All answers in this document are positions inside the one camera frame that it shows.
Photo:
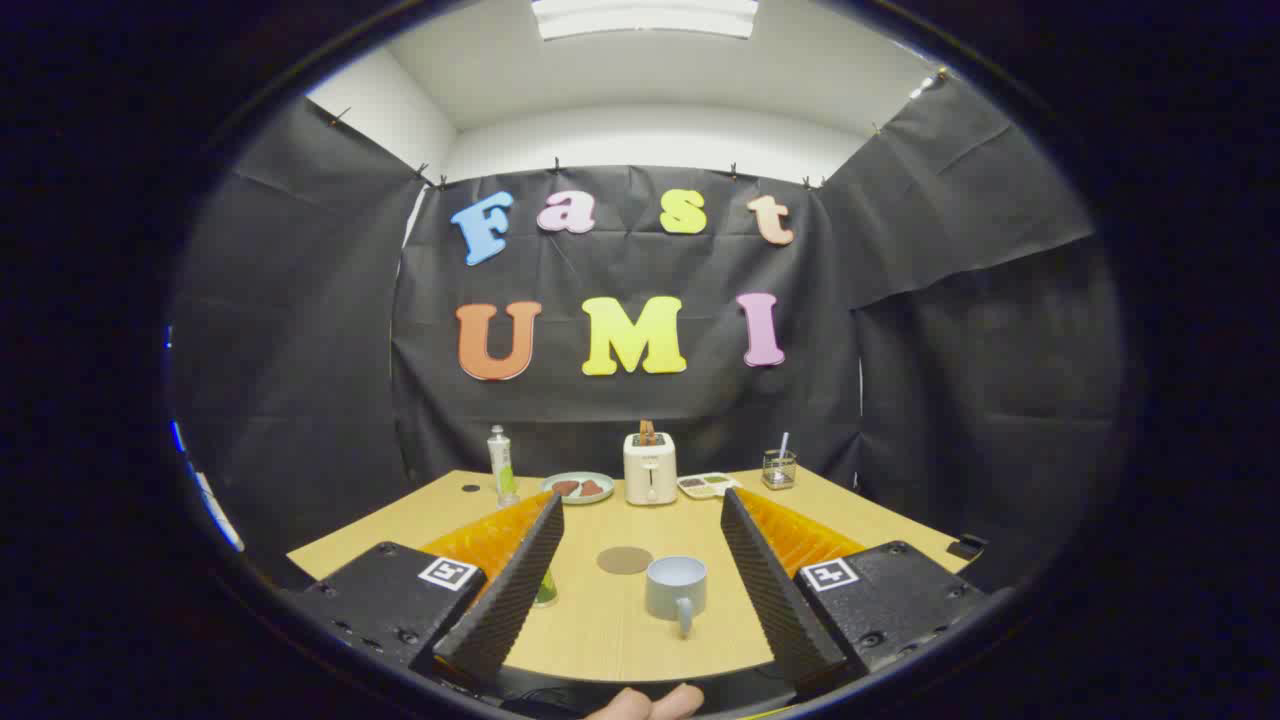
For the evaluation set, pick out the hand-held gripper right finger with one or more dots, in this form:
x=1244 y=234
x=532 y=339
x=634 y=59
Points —
x=770 y=585

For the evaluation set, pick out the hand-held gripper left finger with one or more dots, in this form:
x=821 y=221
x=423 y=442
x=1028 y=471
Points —
x=515 y=585

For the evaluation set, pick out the green juice bottle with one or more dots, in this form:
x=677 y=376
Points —
x=546 y=590

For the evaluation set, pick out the pale grey cup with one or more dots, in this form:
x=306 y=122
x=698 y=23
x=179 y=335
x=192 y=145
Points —
x=675 y=588

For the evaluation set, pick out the round brown coaster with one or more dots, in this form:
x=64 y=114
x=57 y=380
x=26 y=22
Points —
x=622 y=560

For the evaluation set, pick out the wooden table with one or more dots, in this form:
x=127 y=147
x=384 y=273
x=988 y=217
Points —
x=600 y=630

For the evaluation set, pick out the pale green plate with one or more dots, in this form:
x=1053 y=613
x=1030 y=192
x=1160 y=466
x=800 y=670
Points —
x=578 y=498

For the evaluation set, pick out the clear square holder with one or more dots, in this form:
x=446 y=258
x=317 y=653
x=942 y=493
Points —
x=779 y=472

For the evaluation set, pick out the white divided snack tray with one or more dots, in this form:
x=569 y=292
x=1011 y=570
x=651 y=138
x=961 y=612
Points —
x=707 y=486

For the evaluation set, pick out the white tube with green label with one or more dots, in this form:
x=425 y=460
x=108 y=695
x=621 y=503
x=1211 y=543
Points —
x=502 y=465

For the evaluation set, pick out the white toaster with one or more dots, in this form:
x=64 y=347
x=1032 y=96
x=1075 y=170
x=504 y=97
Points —
x=650 y=475

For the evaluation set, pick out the black backdrop cloth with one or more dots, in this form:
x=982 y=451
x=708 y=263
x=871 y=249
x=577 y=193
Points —
x=560 y=400

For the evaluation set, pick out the brown toast slice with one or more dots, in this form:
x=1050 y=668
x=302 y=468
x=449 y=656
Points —
x=648 y=432

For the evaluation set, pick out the black table edge clamp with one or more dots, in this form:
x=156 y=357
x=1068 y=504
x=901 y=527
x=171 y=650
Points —
x=966 y=547

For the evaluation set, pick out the ceiling light panel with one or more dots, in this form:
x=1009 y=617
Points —
x=645 y=18

